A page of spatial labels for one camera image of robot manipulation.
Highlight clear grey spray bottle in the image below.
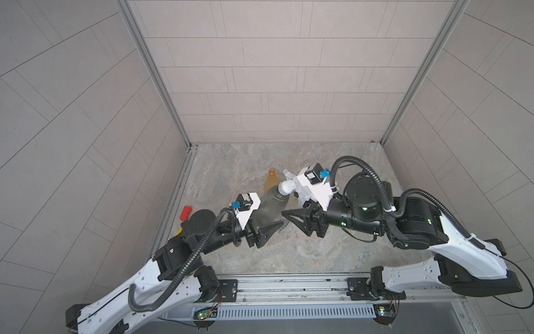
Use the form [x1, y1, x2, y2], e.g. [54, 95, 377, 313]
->
[251, 185, 289, 232]

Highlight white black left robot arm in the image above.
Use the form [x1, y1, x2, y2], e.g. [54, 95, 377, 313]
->
[65, 208, 286, 333]

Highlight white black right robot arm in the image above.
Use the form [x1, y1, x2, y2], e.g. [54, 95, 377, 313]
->
[278, 172, 522, 301]

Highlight orange translucent spray bottle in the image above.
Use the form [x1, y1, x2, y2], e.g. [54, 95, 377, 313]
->
[264, 168, 280, 193]

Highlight red spray nozzle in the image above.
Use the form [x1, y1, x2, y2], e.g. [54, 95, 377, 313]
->
[179, 205, 193, 221]

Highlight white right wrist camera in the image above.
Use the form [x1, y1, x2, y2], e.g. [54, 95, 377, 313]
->
[294, 163, 334, 210]

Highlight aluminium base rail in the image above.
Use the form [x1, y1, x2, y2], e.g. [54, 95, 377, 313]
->
[124, 271, 464, 324]

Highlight black corrugated right cable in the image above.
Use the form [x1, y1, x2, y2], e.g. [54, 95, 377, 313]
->
[329, 155, 487, 251]

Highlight black corrugated cable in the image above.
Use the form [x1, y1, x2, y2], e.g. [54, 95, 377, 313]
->
[127, 207, 234, 313]
[329, 155, 487, 251]

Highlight black corrugated left cable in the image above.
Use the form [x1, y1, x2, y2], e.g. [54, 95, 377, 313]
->
[127, 207, 234, 313]

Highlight aluminium corner frame post right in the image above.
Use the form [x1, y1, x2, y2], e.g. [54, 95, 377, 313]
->
[380, 0, 469, 147]

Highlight aluminium corner frame post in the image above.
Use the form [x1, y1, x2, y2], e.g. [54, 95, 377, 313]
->
[380, 0, 469, 147]
[115, 0, 192, 148]

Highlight aluminium corner frame post left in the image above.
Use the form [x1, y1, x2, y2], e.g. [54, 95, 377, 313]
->
[115, 0, 192, 148]

